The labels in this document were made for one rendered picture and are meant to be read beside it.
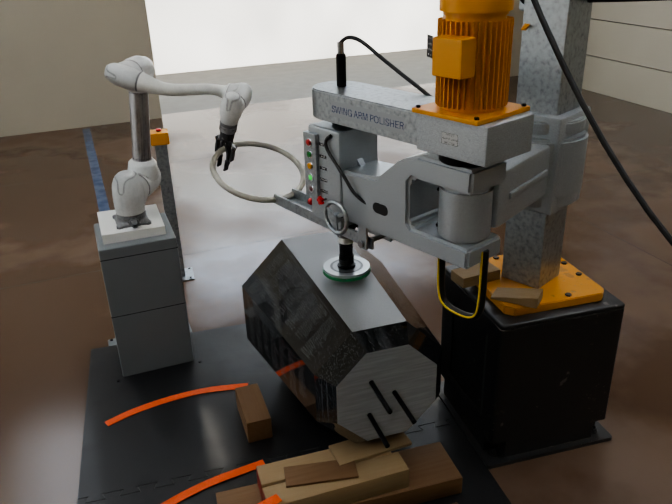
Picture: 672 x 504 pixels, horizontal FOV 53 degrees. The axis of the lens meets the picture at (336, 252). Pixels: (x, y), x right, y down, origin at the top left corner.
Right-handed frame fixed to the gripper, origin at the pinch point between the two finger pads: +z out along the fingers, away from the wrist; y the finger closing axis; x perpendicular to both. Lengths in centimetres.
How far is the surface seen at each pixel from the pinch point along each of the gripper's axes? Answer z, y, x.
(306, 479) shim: 38, 136, -90
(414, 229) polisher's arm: -60, 121, -36
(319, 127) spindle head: -67, 63, -22
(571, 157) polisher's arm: -84, 152, 26
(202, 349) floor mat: 111, 25, -26
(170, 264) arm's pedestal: 51, 2, -35
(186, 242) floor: 170, -87, 79
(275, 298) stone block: 22, 70, -35
